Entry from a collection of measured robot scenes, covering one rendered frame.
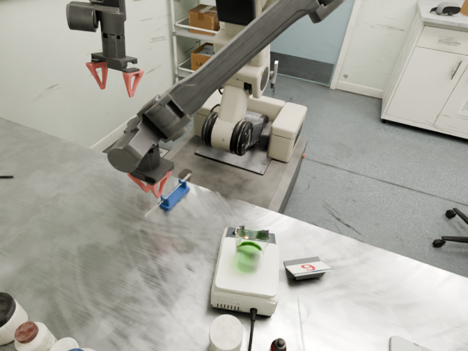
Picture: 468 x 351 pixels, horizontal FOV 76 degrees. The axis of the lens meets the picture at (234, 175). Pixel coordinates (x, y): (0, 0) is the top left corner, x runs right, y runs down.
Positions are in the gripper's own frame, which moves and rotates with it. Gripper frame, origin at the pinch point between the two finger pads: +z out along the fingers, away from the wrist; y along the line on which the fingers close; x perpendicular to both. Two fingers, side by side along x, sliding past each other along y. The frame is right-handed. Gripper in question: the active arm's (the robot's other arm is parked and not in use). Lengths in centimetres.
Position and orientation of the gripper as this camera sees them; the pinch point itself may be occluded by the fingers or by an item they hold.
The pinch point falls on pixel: (152, 191)
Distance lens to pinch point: 76.8
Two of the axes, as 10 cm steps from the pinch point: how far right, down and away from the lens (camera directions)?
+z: -0.6, 7.5, 6.6
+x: 4.9, -5.6, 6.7
